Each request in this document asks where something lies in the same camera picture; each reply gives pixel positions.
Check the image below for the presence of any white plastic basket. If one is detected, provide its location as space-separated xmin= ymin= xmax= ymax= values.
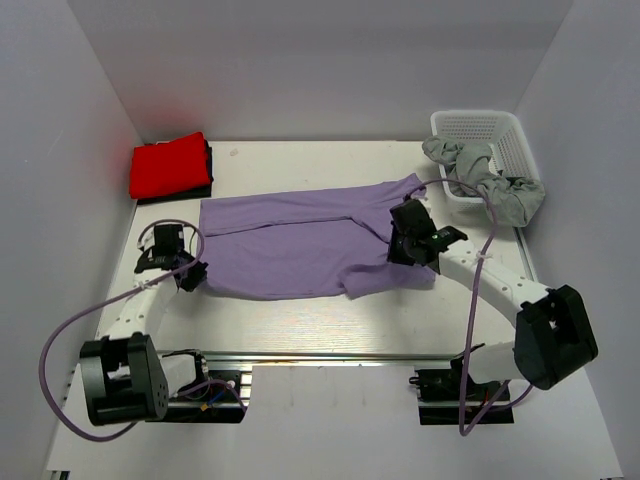
xmin=429 ymin=109 xmax=542 ymax=206

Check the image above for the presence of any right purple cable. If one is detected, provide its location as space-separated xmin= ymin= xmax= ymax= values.
xmin=404 ymin=177 xmax=534 ymax=438

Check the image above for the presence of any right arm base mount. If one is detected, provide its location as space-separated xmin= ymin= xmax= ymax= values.
xmin=408 ymin=368 xmax=514 ymax=426

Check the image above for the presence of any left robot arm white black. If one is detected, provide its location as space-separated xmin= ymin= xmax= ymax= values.
xmin=80 ymin=223 xmax=207 ymax=426

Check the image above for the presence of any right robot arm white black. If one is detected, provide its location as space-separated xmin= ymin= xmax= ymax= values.
xmin=388 ymin=199 xmax=599 ymax=390

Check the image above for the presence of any aluminium rail table edge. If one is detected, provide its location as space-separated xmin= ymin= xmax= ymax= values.
xmin=64 ymin=239 xmax=551 ymax=401

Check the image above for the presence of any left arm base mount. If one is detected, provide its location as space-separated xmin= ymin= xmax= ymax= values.
xmin=157 ymin=369 xmax=252 ymax=424

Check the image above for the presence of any red folded t-shirt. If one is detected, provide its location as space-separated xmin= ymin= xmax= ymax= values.
xmin=129 ymin=132 xmax=212 ymax=200

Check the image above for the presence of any purple t-shirt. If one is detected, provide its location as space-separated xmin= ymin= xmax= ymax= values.
xmin=199 ymin=174 xmax=436 ymax=300

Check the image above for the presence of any grey t-shirt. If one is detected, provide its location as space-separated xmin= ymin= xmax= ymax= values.
xmin=422 ymin=135 xmax=546 ymax=228

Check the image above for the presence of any black folded t-shirt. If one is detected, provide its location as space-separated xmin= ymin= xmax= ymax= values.
xmin=137 ymin=141 xmax=214 ymax=206

